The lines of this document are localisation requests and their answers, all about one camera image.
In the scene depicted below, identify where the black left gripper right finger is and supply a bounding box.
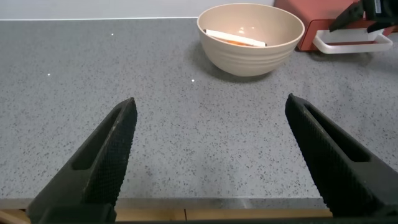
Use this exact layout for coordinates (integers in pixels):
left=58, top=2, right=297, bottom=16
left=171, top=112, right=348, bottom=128
left=285, top=93, right=398, bottom=218

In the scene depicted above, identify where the wooden table frame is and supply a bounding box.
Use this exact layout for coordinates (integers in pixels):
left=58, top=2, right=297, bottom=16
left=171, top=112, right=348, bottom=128
left=0, top=207, right=333, bottom=223

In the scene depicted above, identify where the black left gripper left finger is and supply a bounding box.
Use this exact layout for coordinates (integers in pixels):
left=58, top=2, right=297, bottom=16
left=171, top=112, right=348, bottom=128
left=26, top=97, right=138, bottom=224

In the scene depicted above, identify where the beige ribbed bowl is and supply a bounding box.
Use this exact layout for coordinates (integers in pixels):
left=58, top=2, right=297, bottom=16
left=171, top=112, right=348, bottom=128
left=197, top=2, right=306, bottom=78

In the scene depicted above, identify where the white marker pen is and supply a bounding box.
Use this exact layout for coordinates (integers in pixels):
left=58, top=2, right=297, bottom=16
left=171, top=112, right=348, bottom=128
left=203, top=29, right=267, bottom=48

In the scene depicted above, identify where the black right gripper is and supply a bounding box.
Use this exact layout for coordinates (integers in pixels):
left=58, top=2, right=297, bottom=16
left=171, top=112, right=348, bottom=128
left=328, top=0, right=398, bottom=34

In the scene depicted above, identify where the red drawer cabinet housing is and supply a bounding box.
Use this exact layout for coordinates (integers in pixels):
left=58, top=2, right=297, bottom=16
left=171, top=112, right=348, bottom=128
left=273, top=0, right=364, bottom=52

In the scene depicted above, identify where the red drawer with white handle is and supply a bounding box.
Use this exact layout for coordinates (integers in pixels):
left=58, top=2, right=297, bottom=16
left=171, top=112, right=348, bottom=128
left=297, top=18, right=398, bottom=55

